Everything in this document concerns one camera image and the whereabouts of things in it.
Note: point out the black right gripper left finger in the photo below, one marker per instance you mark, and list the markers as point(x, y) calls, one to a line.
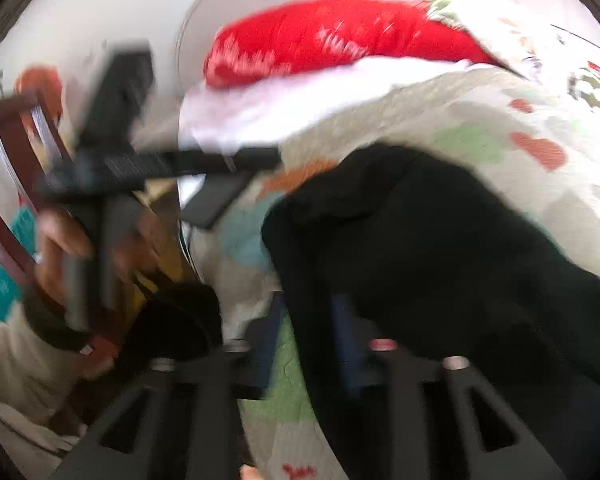
point(181, 420)

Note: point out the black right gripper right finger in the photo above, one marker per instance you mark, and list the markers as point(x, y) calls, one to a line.
point(446, 421)

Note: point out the black pants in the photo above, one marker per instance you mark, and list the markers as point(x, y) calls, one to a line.
point(422, 249)

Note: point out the beige sleeve left forearm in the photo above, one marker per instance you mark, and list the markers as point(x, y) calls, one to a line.
point(53, 379)

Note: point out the person left hand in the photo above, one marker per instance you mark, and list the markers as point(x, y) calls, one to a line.
point(60, 235)

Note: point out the dark wooden chair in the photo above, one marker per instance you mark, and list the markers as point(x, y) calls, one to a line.
point(16, 257)

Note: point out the black smartphone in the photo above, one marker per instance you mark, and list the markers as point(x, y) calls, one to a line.
point(216, 194)

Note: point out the white fleece blanket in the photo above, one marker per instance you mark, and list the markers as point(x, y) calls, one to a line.
point(274, 109)

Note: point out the red embroidered pillow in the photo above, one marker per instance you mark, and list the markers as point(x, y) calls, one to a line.
point(308, 35)

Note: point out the patchwork heart quilt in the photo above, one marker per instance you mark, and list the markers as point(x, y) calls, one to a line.
point(537, 151)

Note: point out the floral white pillow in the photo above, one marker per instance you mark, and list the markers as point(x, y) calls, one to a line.
point(526, 46)

